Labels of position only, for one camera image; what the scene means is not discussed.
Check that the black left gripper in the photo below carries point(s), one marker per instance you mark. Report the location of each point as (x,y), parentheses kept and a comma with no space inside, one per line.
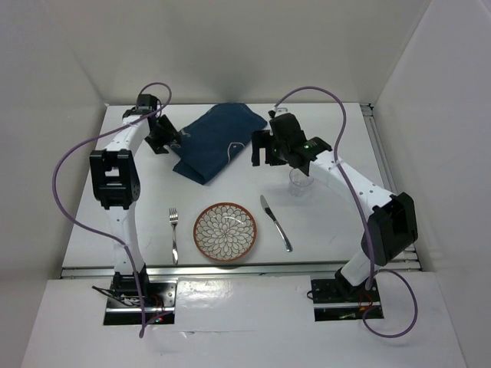
(169,133)

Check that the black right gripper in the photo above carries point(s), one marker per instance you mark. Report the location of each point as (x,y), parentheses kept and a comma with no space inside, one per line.
(261,139)

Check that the blue whale placemat cloth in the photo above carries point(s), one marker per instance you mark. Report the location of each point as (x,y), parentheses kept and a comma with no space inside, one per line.
(212,141)

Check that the clear drinking glass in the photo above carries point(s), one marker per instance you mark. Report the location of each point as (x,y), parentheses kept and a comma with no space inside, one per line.
(299,183)

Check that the silver fork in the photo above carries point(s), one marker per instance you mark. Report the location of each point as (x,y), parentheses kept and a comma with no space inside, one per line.
(174,220)

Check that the floral patterned plate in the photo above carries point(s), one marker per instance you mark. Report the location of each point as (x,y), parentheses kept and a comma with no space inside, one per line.
(225,232)

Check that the silver table knife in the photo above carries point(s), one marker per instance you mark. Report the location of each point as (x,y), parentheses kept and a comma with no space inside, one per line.
(270,214)

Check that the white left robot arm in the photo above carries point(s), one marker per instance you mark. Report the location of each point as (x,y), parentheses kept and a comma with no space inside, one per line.
(116,185)

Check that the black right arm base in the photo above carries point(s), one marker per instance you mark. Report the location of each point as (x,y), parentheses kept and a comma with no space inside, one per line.
(333,303)

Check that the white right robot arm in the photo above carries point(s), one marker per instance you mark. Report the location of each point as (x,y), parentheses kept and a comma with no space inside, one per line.
(389,220)

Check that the aluminium table frame rail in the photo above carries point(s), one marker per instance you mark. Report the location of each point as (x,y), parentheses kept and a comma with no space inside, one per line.
(325,231)

